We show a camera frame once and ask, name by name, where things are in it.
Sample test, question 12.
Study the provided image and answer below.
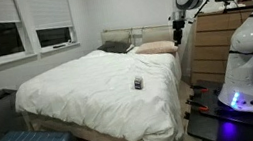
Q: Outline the dark grey pillow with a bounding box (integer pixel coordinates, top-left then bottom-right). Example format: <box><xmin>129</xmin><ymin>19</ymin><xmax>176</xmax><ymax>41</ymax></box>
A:
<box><xmin>96</xmin><ymin>36</ymin><xmax>136</xmax><ymax>58</ymax></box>

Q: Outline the black robot table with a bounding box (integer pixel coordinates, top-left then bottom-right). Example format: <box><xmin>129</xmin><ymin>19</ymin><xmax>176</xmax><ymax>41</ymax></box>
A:
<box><xmin>179</xmin><ymin>71</ymin><xmax>253</xmax><ymax>141</ymax></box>

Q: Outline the narrow dark window pane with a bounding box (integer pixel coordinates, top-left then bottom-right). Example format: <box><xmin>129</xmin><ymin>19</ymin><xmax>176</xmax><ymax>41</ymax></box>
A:
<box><xmin>36</xmin><ymin>24</ymin><xmax>74</xmax><ymax>49</ymax></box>

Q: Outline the narrow white roller blind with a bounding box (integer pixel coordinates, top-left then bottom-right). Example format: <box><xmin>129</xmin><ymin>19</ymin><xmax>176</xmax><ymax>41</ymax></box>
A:
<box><xmin>26</xmin><ymin>0</ymin><xmax>74</xmax><ymax>33</ymax></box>

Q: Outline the pink pillow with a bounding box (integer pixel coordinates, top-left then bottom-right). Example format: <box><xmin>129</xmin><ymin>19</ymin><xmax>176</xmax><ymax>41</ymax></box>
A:
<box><xmin>134</xmin><ymin>38</ymin><xmax>179</xmax><ymax>59</ymax></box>

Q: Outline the black remote control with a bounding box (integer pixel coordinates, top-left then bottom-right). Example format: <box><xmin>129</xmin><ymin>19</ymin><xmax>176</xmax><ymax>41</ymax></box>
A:
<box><xmin>52</xmin><ymin>42</ymin><xmax>67</xmax><ymax>50</ymax></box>

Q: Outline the brown box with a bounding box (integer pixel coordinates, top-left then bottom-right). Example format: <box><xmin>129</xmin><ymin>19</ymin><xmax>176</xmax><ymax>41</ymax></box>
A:
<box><xmin>236</xmin><ymin>0</ymin><xmax>253</xmax><ymax>8</ymax></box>

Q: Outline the white quilted duvet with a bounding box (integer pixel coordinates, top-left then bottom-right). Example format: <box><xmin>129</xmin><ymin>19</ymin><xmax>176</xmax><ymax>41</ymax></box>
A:
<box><xmin>8</xmin><ymin>37</ymin><xmax>193</xmax><ymax>141</ymax></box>

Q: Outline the clear plastic jar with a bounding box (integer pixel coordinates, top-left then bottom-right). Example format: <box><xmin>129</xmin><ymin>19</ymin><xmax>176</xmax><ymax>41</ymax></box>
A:
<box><xmin>133</xmin><ymin>75</ymin><xmax>145</xmax><ymax>90</ymax></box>

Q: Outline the orange black clamp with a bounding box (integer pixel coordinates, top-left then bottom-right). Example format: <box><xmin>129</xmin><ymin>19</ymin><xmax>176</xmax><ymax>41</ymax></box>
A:
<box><xmin>185</xmin><ymin>96</ymin><xmax>209</xmax><ymax>116</ymax></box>
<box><xmin>191</xmin><ymin>82</ymin><xmax>211</xmax><ymax>97</ymax></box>

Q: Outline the white duvet bed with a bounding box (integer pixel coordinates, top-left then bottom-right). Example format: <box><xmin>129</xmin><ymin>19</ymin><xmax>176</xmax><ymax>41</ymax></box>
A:
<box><xmin>10</xmin><ymin>18</ymin><xmax>200</xmax><ymax>141</ymax></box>

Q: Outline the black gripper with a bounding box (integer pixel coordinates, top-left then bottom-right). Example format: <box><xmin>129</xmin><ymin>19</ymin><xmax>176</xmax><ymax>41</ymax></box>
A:
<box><xmin>171</xmin><ymin>20</ymin><xmax>187</xmax><ymax>47</ymax></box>

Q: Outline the beige headboard cushion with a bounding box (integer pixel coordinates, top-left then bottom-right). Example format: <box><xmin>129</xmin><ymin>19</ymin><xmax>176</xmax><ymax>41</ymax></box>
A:
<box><xmin>100</xmin><ymin>28</ymin><xmax>132</xmax><ymax>48</ymax></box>
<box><xmin>140</xmin><ymin>23</ymin><xmax>176</xmax><ymax>46</ymax></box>

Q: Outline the wooden chest of drawers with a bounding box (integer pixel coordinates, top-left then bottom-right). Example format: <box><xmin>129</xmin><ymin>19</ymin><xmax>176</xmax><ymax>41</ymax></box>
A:
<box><xmin>181</xmin><ymin>5</ymin><xmax>253</xmax><ymax>88</ymax></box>

